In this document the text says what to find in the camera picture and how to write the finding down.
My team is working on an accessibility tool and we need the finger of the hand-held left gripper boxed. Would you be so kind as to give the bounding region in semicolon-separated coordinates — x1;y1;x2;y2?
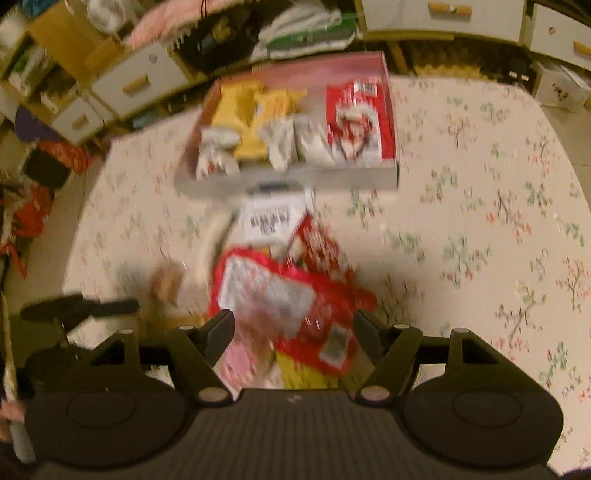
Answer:
21;294;95;322
95;299;140;319

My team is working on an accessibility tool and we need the plain silver snack packet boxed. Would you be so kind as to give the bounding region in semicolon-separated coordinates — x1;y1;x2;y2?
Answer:
293;115;335;164

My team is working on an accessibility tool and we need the black bag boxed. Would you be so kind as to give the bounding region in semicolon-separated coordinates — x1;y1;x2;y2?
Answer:
178;14;259;75

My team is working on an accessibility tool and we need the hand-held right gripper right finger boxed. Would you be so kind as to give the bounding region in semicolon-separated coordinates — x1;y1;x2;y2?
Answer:
353;309;505;408

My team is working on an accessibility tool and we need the wooden low cabinet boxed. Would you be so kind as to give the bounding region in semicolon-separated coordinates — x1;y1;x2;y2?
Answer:
0;0;591;139

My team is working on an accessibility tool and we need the red patterned bag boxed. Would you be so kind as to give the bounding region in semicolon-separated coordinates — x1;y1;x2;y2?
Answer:
37;138;90;175

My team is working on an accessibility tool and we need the red and white snack bag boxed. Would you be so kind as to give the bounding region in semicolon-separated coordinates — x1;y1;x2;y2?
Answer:
325;79;397;163

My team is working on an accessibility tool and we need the black bin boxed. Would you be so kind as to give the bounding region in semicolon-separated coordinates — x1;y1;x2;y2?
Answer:
23;152;70;190

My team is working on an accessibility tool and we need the white cardboard snack box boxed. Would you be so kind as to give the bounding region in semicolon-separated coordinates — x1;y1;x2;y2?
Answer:
174;52;400;199

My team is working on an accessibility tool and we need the pile of folded white bags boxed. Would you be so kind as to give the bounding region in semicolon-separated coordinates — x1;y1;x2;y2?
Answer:
252;2;358;61

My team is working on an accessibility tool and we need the white desk fan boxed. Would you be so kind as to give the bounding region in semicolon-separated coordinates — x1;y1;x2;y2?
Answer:
85;0;125;35

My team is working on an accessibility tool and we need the small white drawer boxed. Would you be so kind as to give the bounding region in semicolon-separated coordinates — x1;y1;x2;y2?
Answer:
51;95;105;144

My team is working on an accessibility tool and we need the yellow green snack packet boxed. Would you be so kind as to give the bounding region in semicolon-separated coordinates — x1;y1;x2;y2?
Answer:
252;88;308;130

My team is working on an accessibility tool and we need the large yellow snack packet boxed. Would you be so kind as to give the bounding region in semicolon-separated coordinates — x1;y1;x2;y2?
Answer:
212;85;273;160

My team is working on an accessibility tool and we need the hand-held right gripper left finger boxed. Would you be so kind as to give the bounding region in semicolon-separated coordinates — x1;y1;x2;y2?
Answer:
83;309;235;408

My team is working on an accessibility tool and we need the pink cloth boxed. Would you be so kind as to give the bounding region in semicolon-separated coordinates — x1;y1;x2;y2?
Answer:
122;0;259;51

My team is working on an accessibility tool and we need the pink snack packet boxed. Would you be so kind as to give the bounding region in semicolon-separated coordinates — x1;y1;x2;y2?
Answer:
217;344;278;398

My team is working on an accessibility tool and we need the stack of magazines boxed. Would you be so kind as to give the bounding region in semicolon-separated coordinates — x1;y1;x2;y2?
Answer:
7;44;51;93

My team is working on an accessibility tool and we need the yellow egg tray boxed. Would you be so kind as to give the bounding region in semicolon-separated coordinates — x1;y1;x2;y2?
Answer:
413;44;522;79

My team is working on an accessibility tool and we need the silver green snack packet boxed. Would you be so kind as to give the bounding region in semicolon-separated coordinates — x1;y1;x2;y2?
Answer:
196;127;241;181
259;117;296;171

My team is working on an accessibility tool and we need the small yellow snack packet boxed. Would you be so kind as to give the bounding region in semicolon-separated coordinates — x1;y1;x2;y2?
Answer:
276;353;345;391

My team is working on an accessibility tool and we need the wide white drawer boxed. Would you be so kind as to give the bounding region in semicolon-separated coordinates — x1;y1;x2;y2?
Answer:
360;0;527;44

